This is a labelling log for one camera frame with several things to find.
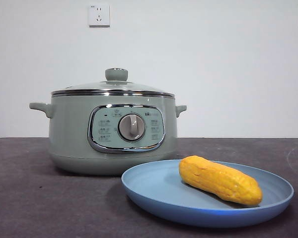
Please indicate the white wall power socket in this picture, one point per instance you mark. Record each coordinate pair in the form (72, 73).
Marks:
(99, 15)

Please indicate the yellow corn cob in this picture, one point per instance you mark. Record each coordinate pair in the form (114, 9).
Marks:
(221, 181)

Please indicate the blue round plate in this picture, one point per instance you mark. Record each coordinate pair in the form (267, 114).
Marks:
(159, 193)

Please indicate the glass lid with green knob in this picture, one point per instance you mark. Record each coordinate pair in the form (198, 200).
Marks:
(139, 88)

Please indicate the sage green electric steamer pot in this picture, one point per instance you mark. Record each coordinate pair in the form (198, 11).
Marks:
(69, 129)

